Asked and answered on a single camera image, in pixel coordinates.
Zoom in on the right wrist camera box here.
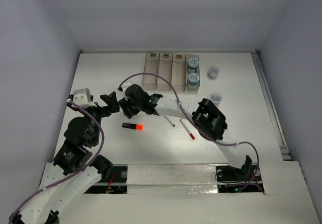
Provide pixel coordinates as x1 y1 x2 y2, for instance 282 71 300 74
118 82 132 92

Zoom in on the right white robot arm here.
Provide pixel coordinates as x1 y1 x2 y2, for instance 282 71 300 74
118 82 252 180

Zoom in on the red cap white marker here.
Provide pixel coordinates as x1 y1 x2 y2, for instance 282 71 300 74
180 119 195 140

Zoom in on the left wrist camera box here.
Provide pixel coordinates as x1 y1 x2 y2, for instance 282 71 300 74
67 88 96 109

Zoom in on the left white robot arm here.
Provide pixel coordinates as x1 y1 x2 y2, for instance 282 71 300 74
9 89 120 223

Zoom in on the blue label putty jar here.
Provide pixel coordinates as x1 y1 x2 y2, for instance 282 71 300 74
187 73 200 89
186 57 199 73

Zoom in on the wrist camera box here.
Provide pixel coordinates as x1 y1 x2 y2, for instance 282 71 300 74
118 82 132 92
67 88 96 109

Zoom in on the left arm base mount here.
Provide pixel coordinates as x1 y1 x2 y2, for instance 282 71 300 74
86 165 128 194

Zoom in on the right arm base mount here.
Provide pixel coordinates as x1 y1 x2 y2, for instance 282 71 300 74
216 165 256 183

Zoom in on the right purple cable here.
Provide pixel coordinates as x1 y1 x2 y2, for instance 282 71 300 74
119 72 260 193

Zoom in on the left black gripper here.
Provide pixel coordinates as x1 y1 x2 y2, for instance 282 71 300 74
81 91 120 144

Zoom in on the blue cap white marker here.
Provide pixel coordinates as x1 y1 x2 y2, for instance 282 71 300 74
164 116 176 127

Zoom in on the clear jar of clips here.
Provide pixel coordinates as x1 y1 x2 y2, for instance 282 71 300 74
207 65 220 79
210 93 222 107

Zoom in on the orange cap black highlighter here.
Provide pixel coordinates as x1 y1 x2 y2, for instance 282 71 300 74
122 123 143 131

